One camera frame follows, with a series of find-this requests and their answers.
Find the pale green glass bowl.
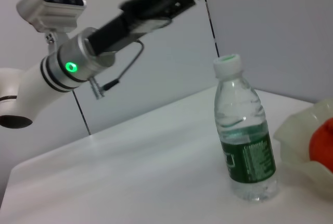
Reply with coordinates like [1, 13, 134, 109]
[273, 97, 333, 198]

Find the clear bottle with green label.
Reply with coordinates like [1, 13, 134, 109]
[212, 53, 279, 203]

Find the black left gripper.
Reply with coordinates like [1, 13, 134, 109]
[86, 0, 212, 56]

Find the red-orange fruit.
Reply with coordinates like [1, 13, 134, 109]
[308, 117, 333, 172]

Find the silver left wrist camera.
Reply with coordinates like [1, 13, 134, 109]
[16, 0, 88, 50]

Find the left arm cable with plug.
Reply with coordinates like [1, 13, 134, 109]
[89, 40, 145, 99]

